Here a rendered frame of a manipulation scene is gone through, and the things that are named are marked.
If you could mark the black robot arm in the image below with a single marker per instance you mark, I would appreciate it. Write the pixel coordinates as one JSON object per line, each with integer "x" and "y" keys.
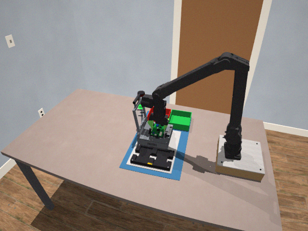
{"x": 227, "y": 61}

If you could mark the green circuit board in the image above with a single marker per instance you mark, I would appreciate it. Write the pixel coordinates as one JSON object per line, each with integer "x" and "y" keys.
{"x": 158, "y": 129}

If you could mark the red open tray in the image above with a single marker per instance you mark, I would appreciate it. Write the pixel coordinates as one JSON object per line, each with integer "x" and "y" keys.
{"x": 168, "y": 112}

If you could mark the green bin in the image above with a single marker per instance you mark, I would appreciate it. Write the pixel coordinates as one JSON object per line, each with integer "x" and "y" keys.
{"x": 180, "y": 119}

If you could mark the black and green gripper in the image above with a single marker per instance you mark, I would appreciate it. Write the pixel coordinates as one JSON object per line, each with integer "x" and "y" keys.
{"x": 159, "y": 119}

